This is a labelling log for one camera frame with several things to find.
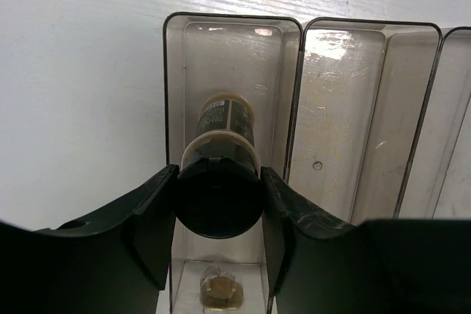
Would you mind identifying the black-cap labelled spice bottle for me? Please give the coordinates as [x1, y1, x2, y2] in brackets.
[173, 91, 263, 239]

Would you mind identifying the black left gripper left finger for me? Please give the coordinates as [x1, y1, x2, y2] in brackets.
[1, 165, 179, 313]

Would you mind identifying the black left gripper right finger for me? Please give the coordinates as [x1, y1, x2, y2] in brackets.
[261, 168, 470, 313]

